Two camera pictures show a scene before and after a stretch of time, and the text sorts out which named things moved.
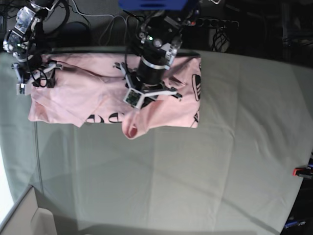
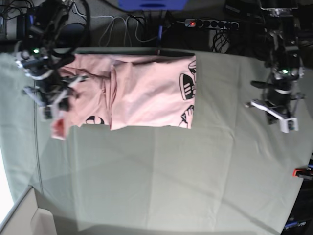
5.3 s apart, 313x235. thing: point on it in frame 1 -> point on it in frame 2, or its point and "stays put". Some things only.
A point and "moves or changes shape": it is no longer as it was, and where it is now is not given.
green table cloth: (232, 175) stays put
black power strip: (214, 23) stays put
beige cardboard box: (28, 219) stays put
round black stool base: (76, 34) stays put
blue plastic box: (153, 5) stays put
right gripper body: (152, 89) -> (279, 106)
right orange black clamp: (303, 172) stays put
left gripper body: (43, 76) -> (55, 96)
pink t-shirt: (90, 87) moves or changes shape
